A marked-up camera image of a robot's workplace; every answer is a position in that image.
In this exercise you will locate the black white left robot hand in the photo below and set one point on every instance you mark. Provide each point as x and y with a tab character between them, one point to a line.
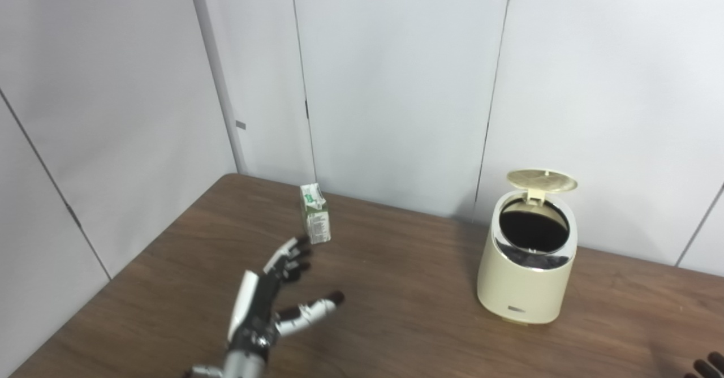
251	310

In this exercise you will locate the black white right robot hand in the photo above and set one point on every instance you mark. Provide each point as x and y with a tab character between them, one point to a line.
710	366

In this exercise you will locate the white green milk carton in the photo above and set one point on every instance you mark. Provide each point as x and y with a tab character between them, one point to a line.
317	219

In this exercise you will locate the cream round bin lid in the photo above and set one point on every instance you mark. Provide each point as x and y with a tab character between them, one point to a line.
540	181

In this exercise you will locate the cream-colored round bin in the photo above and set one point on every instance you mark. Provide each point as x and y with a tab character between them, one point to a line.
523	287

